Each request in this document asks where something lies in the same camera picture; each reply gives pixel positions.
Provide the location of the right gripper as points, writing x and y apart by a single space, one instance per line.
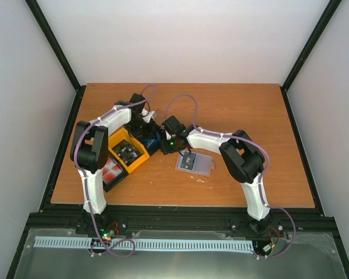
165 149

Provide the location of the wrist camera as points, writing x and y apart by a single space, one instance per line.
147 116
166 135

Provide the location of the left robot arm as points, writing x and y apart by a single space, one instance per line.
107 149

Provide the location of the right black frame post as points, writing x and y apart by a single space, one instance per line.
314 37

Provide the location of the black frame post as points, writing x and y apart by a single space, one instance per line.
46 29
314 37

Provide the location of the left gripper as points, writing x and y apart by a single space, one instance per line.
149 133

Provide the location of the left black frame post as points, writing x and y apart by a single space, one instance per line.
46 29

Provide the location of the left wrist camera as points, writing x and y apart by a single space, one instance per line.
147 116

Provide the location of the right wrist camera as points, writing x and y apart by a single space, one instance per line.
166 135

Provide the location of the black aluminium rail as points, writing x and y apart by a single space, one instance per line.
129 220

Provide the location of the light blue cable duct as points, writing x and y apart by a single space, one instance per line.
150 245

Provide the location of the red and white card stack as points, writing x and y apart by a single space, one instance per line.
111 171

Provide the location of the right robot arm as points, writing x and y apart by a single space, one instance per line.
243 159

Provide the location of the three-compartment card bin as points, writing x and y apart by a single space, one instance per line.
113 140

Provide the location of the black VIP card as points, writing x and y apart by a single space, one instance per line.
187 162

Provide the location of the pink leather card holder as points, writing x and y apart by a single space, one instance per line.
205 164

